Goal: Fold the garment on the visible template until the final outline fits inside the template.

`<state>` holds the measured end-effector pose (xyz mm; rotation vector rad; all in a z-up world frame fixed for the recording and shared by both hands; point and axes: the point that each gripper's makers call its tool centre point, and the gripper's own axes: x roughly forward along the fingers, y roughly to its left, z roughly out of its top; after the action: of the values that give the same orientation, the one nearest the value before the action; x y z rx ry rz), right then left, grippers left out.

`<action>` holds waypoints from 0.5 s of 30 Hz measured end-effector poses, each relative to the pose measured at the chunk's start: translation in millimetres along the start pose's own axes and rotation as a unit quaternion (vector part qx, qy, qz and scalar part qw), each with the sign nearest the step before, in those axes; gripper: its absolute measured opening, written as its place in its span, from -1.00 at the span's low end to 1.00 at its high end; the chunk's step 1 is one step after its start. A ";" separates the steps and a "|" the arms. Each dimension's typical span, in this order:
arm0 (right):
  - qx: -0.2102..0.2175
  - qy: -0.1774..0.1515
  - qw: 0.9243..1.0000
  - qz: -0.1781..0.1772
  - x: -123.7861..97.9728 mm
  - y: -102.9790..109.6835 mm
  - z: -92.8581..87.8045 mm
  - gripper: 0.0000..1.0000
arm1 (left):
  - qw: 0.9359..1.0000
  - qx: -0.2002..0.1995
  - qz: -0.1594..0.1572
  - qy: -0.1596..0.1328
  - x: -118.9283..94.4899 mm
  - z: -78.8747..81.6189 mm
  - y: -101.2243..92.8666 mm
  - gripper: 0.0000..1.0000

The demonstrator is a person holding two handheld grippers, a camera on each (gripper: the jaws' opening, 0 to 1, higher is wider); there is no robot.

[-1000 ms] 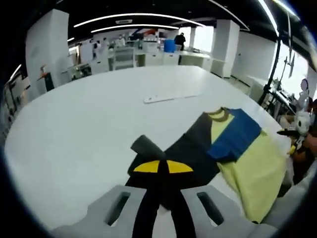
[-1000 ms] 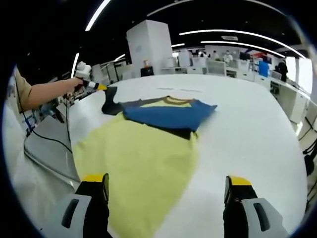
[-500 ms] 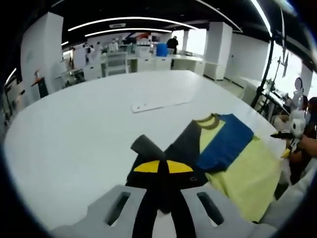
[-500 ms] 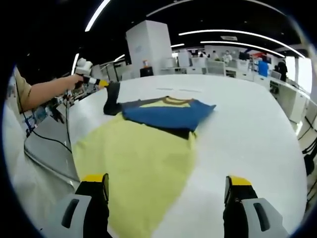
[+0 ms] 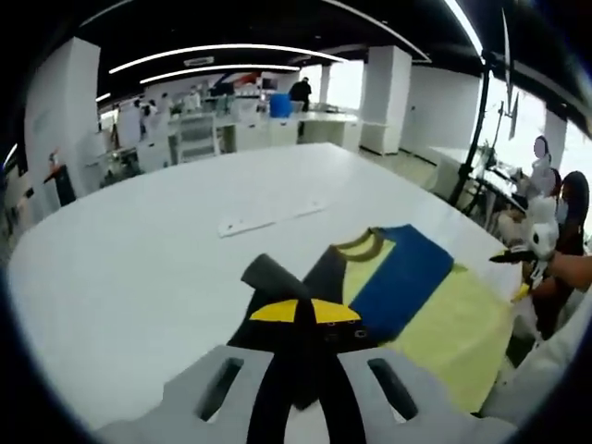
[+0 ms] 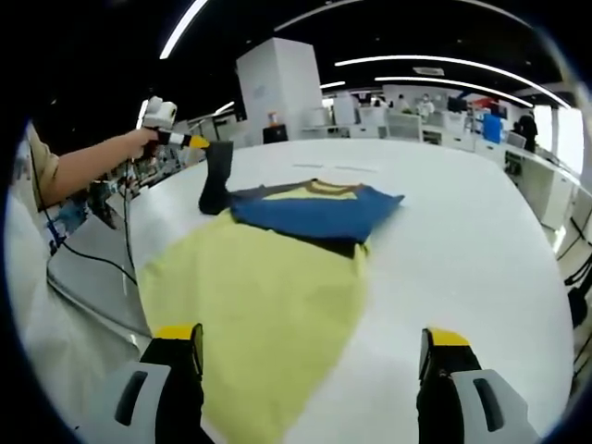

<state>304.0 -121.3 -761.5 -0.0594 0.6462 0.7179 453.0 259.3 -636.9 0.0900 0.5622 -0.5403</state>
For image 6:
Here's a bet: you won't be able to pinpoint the white square column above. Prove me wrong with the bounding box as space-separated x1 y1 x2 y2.
235 37 324 144

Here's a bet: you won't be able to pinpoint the white ceiling strip lights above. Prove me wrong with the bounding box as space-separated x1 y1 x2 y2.
136 0 573 129

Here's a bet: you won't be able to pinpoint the blue bin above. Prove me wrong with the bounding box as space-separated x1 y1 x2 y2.
483 114 504 142

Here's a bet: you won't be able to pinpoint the white office workstation desks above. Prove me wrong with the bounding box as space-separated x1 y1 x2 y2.
300 92 592 232

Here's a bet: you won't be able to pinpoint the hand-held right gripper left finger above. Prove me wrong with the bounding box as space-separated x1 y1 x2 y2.
73 322 207 444

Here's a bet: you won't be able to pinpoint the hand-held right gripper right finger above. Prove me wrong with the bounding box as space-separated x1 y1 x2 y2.
414 326 543 444

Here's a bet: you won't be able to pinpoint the person's left hand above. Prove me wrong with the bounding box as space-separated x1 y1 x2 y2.
126 126 161 161

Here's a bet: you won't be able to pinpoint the black equipment stand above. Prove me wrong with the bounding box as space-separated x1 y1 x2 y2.
564 258 592 327

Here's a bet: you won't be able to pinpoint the yellow and blue garment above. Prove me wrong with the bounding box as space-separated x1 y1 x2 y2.
136 142 406 444

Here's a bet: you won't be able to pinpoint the thin black cable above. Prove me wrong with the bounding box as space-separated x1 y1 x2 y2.
27 136 139 286

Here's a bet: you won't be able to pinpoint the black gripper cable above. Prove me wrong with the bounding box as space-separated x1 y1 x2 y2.
120 156 140 286

